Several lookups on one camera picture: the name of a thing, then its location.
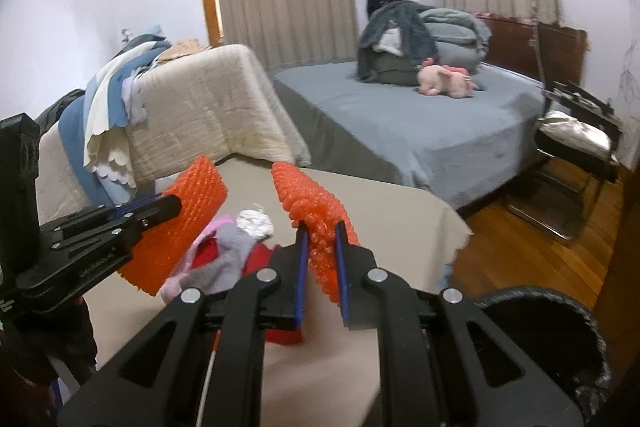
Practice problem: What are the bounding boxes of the pink plush pig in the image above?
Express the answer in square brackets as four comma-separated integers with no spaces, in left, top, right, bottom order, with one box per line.
[416,58,480,98]

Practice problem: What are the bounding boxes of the silver seat cushion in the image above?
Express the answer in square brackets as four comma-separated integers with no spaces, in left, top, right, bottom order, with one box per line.
[538,109,612,159]

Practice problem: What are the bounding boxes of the pink sock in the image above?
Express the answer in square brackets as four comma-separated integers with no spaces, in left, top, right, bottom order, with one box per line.
[160,215,233,305]

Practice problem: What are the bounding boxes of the red cloth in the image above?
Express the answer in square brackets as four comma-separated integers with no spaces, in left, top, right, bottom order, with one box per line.
[192,235,303,346]

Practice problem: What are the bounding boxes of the black office chair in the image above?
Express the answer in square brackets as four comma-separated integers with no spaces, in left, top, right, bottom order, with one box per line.
[504,20,623,243]

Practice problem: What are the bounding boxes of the stack of grey bedding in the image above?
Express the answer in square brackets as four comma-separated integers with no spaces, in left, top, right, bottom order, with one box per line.
[357,0,491,82]

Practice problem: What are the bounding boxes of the dark wooden headboard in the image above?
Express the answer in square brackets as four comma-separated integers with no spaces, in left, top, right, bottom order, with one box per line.
[476,13,588,86]

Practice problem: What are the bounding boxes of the beige folded quilt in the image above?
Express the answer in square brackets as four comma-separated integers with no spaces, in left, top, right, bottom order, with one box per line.
[36,44,311,223]

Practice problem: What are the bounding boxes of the black lined trash bin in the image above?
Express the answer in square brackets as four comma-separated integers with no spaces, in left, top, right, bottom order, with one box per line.
[475,286,612,421]

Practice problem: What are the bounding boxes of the grey bed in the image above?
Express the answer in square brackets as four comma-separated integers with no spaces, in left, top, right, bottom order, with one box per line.
[270,63,542,209]

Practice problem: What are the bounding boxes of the hanging wall cables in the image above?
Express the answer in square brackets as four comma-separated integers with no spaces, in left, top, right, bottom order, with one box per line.
[615,41,640,128]

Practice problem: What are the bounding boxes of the grey sock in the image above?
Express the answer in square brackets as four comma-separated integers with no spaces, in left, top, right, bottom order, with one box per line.
[180,223,257,295]

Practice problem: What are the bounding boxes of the orange foam net sleeve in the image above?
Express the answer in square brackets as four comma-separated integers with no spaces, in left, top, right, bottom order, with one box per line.
[117,156,358,303]

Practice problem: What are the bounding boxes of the white crumpled tissue ball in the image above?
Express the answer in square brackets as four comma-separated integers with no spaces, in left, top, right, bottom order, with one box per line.
[235,205,274,242]

